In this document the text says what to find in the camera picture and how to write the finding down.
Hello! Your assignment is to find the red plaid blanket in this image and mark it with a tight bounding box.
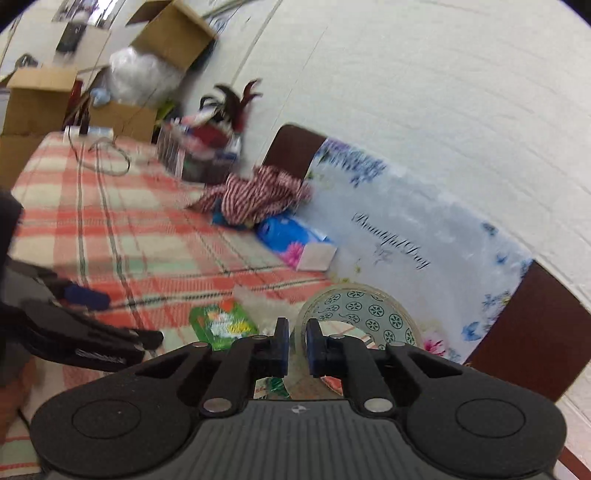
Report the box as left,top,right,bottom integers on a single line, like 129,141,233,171
0,131,342,476

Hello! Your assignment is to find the dark feather duster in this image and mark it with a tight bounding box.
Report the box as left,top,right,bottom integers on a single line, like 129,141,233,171
199,78,264,136

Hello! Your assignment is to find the basket of assorted items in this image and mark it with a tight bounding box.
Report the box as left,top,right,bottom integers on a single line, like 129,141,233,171
156,113,244,186

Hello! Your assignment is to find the blue floral packet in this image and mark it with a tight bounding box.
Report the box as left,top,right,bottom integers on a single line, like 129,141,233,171
255,216,335,268

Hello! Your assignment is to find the white plastic bag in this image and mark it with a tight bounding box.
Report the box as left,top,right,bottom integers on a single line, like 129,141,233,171
107,46,186,108

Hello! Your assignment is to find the green snack packet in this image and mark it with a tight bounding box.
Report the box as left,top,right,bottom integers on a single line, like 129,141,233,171
188,299,260,352

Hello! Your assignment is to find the clear bag of cotton swabs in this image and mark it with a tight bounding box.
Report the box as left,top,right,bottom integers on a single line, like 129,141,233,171
232,284,303,335

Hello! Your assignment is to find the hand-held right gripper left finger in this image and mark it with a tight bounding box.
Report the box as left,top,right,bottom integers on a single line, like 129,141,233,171
134,318,291,416

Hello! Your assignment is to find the thin dark cable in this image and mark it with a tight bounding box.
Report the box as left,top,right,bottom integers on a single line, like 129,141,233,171
68,124,134,177

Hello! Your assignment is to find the patterned round plate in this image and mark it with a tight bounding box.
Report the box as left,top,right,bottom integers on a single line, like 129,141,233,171
295,284,422,400

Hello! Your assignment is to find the floral printed cloth cover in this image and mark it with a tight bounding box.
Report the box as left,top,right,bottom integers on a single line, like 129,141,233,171
302,137,536,366

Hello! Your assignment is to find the red white striped cloth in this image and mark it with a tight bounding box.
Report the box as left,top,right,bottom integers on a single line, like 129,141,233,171
185,165,315,228

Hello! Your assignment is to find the low cardboard box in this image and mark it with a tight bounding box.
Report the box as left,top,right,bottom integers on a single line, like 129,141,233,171
87,98,158,143

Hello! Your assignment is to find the small white card box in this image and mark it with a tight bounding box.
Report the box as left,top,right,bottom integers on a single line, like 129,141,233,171
297,242,339,273

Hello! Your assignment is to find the open tilted cardboard box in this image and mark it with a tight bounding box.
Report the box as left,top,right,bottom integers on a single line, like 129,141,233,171
126,0,219,73

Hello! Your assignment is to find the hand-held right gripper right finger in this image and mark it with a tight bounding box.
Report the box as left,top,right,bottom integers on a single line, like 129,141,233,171
307,318,465,414

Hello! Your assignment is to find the tall cardboard box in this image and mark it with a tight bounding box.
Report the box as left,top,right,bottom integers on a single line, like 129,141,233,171
0,66,80,190

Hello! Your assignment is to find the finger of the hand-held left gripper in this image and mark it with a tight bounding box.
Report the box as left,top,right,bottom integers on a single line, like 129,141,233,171
44,272,112,310
21,300,164,372

